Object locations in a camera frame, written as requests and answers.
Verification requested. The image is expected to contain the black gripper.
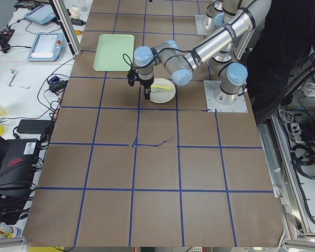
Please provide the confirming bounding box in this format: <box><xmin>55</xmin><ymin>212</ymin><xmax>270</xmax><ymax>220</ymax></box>
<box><xmin>137</xmin><ymin>71</ymin><xmax>154</xmax><ymax>100</ymax></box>

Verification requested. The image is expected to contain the white round plate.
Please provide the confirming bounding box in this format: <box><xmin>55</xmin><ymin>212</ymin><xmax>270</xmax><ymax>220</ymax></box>
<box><xmin>150</xmin><ymin>78</ymin><xmax>176</xmax><ymax>103</ymax></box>

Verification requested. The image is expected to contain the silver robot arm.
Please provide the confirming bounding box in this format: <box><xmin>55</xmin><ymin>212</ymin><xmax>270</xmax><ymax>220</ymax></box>
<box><xmin>203</xmin><ymin>0</ymin><xmax>236</xmax><ymax>35</ymax></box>
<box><xmin>127</xmin><ymin>1</ymin><xmax>271</xmax><ymax>100</ymax></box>

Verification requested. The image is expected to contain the yellow plastic fork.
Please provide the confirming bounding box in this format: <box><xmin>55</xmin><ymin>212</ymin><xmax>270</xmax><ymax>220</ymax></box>
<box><xmin>151</xmin><ymin>85</ymin><xmax>173</xmax><ymax>91</ymax></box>

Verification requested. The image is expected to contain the pale green spoon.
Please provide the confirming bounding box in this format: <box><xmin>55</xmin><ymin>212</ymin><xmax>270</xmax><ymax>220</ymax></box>
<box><xmin>151</xmin><ymin>88</ymin><xmax>173</xmax><ymax>92</ymax></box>

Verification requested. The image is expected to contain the mint green tray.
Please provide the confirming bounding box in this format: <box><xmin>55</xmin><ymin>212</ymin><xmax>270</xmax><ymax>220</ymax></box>
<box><xmin>93</xmin><ymin>34</ymin><xmax>134</xmax><ymax>71</ymax></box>

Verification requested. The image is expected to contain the near teach pendant tablet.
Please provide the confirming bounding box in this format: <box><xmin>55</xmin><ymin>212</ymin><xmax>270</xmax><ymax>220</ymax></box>
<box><xmin>27</xmin><ymin>33</ymin><xmax>65</xmax><ymax>62</ymax></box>

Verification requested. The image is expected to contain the teach pendant tablet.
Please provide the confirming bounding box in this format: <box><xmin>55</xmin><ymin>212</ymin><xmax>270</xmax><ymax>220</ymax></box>
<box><xmin>24</xmin><ymin>5</ymin><xmax>56</xmax><ymax>25</ymax></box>
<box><xmin>27</xmin><ymin>33</ymin><xmax>65</xmax><ymax>62</ymax></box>

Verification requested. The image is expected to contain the black power adapter brick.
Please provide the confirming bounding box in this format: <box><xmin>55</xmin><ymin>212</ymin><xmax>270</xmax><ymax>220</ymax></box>
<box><xmin>16</xmin><ymin>119</ymin><xmax>50</xmax><ymax>134</ymax></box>

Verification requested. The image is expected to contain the far teach pendant tablet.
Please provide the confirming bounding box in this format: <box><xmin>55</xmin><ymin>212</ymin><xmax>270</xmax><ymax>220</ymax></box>
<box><xmin>24</xmin><ymin>5</ymin><xmax>56</xmax><ymax>25</ymax></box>

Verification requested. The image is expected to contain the black computer box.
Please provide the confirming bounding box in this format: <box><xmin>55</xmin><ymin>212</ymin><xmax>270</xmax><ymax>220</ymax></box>
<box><xmin>0</xmin><ymin>136</ymin><xmax>41</xmax><ymax>190</ymax></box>

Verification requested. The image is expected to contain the person in black clothes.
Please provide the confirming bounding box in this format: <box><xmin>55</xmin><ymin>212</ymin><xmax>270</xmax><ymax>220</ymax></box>
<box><xmin>247</xmin><ymin>1</ymin><xmax>315</xmax><ymax>124</ymax></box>

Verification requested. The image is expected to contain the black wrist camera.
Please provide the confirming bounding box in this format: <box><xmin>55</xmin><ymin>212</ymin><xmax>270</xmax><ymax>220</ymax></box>
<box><xmin>127</xmin><ymin>69</ymin><xmax>136</xmax><ymax>87</ymax></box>

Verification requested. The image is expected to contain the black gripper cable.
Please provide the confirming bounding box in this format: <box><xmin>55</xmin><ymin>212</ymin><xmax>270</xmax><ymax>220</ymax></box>
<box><xmin>122</xmin><ymin>53</ymin><xmax>134</xmax><ymax>71</ymax></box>

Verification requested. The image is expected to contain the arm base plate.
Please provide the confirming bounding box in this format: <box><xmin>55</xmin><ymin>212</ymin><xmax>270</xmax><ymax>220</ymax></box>
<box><xmin>204</xmin><ymin>80</ymin><xmax>248</xmax><ymax>113</ymax></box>
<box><xmin>195</xmin><ymin>15</ymin><xmax>214</xmax><ymax>35</ymax></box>

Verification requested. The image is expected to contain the aluminium frame post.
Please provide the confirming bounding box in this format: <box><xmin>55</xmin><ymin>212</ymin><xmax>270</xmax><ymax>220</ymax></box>
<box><xmin>49</xmin><ymin>0</ymin><xmax>81</xmax><ymax>56</ymax></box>

